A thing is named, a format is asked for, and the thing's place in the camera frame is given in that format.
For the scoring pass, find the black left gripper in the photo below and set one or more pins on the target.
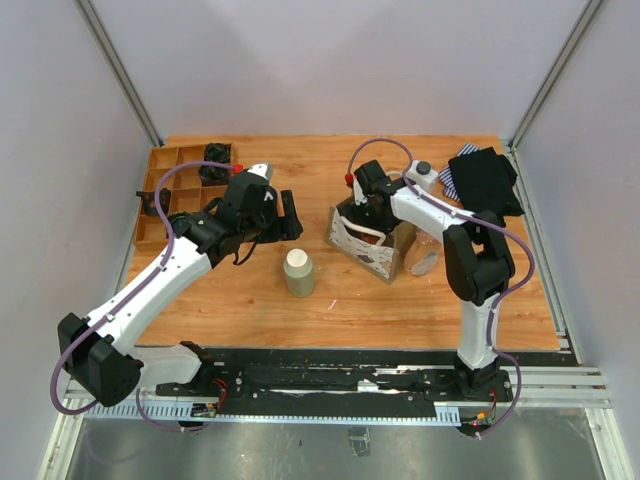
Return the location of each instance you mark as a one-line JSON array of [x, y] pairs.
[[287, 227]]

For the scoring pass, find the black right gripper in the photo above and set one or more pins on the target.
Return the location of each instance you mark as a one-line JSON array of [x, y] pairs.
[[387, 225]]

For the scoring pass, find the cream bottle beige cap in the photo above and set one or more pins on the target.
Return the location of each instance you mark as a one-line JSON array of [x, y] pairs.
[[299, 273]]

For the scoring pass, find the beige canvas bag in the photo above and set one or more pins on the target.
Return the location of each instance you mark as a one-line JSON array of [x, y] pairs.
[[378, 253]]

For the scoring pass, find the white bottle grey cap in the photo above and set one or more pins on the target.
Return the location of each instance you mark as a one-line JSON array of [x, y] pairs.
[[422, 174]]

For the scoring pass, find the clear bottle pink cap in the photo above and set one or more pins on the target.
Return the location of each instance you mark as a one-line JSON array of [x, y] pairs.
[[423, 254]]

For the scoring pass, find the blue white striped cloth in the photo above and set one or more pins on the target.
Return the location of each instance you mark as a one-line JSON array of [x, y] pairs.
[[446, 176]]

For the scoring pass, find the black garment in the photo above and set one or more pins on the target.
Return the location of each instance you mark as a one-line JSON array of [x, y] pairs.
[[485, 181]]

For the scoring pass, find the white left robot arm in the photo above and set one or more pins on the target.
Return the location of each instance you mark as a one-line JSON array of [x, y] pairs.
[[100, 350]]

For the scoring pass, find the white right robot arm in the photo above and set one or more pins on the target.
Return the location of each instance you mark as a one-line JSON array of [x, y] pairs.
[[477, 259]]

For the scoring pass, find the rolled tie dark blue dotted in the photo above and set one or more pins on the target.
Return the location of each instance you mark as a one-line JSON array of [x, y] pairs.
[[213, 174]]

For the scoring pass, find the rolled tie green pattern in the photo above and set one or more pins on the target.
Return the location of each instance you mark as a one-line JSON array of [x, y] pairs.
[[218, 153]]

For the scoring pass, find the rolled tie orange pattern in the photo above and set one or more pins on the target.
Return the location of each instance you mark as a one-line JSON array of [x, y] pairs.
[[149, 203]]

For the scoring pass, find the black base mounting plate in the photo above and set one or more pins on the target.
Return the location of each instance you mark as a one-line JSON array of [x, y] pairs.
[[332, 381]]

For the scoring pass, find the white slotted cable duct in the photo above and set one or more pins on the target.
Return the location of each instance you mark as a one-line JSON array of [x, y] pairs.
[[185, 411]]

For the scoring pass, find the right aluminium frame post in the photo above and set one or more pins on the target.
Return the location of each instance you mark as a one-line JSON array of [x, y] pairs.
[[585, 20]]

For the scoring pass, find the aluminium frame post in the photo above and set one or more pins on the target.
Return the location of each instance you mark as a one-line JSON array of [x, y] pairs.
[[585, 20], [102, 38]]

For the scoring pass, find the left aluminium frame post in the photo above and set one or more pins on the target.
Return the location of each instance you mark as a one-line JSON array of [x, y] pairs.
[[102, 38]]

